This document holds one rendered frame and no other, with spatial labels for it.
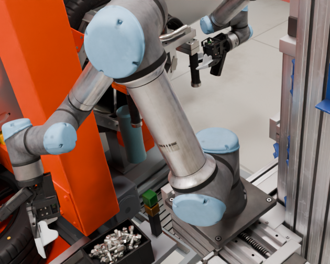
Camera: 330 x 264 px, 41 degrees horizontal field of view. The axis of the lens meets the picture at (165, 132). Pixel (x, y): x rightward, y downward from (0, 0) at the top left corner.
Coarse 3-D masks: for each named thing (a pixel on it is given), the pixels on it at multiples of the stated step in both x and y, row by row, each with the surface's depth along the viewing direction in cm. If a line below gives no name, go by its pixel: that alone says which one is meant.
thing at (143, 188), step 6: (162, 168) 238; (168, 168) 238; (156, 174) 235; (162, 174) 232; (168, 174) 235; (144, 180) 231; (150, 180) 232; (156, 180) 230; (162, 180) 234; (138, 186) 229; (144, 186) 229; (150, 186) 228; (156, 186) 232; (138, 192) 223; (144, 192) 226
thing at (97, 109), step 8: (112, 88) 197; (104, 96) 214; (112, 96) 199; (120, 96) 212; (96, 104) 207; (104, 104) 207; (112, 104) 201; (120, 104) 207; (96, 112) 194; (104, 112) 199; (112, 112) 200
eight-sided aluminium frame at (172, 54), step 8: (96, 8) 168; (88, 16) 165; (88, 24) 164; (168, 32) 193; (80, 56) 164; (168, 56) 200; (176, 56) 202; (168, 64) 203; (176, 64) 204; (168, 72) 203; (96, 120) 182; (104, 120) 185; (112, 120) 188; (112, 128) 190
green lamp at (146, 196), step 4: (148, 192) 152; (152, 192) 152; (144, 196) 151; (148, 196) 151; (152, 196) 151; (156, 196) 152; (144, 200) 152; (148, 200) 150; (152, 200) 151; (156, 200) 153; (148, 204) 152; (152, 204) 152
